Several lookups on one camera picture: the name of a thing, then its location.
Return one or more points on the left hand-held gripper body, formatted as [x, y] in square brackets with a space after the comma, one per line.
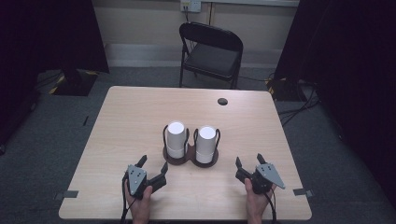
[137, 179]

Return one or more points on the black curtain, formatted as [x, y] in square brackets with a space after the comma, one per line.
[351, 77]
[37, 46]

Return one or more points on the person's right hand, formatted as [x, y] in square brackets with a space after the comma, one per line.
[257, 205]

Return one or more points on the black stand base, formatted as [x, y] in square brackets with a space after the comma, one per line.
[74, 83]
[285, 90]

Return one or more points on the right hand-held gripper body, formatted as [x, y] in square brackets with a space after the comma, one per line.
[264, 177]

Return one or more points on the stack of white paper cups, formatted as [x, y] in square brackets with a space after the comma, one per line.
[176, 138]
[206, 143]

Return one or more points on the white wall socket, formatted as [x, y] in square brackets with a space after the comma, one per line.
[190, 5]

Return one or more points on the black folding chair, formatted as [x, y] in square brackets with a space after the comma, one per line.
[213, 59]

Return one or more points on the grey floor tape strip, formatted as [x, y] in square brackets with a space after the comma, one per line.
[302, 192]
[67, 194]

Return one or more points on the person's left hand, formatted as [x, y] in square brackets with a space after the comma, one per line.
[140, 207]

